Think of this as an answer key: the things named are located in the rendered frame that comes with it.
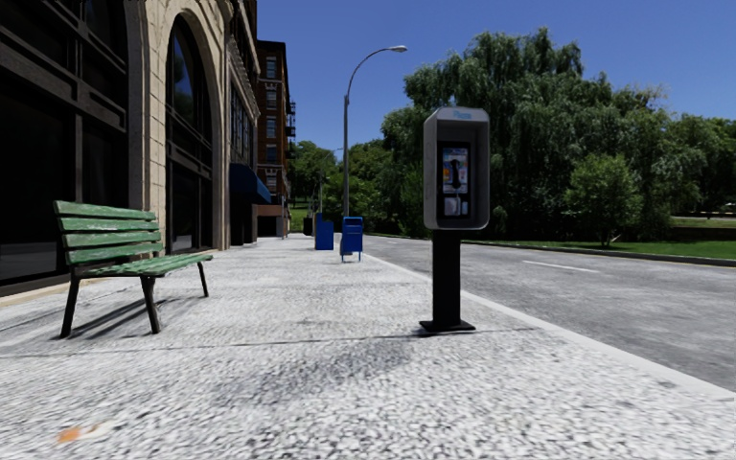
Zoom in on blue letter box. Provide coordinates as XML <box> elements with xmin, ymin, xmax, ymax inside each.
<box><xmin>313</xmin><ymin>212</ymin><xmax>335</xmax><ymax>251</ymax></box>
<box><xmin>339</xmin><ymin>216</ymin><xmax>364</xmax><ymax>264</ymax></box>

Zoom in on grey street lamp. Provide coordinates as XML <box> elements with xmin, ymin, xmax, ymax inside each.
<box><xmin>342</xmin><ymin>44</ymin><xmax>409</xmax><ymax>257</ymax></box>

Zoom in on red brick building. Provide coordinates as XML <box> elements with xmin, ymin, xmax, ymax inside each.
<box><xmin>255</xmin><ymin>39</ymin><xmax>297</xmax><ymax>240</ymax></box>

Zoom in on trees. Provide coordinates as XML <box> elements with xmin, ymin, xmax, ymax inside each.
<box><xmin>287</xmin><ymin>26</ymin><xmax>736</xmax><ymax>242</ymax></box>

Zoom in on tree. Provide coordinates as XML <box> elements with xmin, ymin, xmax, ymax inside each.
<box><xmin>563</xmin><ymin>152</ymin><xmax>644</xmax><ymax>248</ymax></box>

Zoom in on green bench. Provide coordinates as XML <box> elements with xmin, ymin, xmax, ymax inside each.
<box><xmin>53</xmin><ymin>199</ymin><xmax>214</xmax><ymax>339</ymax></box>

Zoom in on pale stone building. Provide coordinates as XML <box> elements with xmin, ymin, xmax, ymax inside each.
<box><xmin>0</xmin><ymin>0</ymin><xmax>272</xmax><ymax>299</ymax></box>

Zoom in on grey pay phone on post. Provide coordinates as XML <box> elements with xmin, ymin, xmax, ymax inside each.
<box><xmin>419</xmin><ymin>105</ymin><xmax>492</xmax><ymax>334</ymax></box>

